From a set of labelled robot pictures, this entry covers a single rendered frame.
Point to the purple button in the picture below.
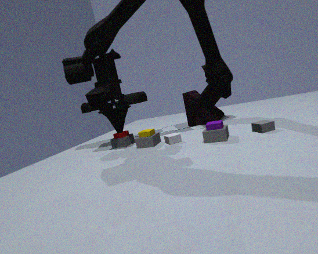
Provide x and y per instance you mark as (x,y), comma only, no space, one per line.
(215,131)

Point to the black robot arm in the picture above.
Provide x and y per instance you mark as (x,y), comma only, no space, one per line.
(99,38)

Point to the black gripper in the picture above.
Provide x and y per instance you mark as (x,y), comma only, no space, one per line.
(118,114)

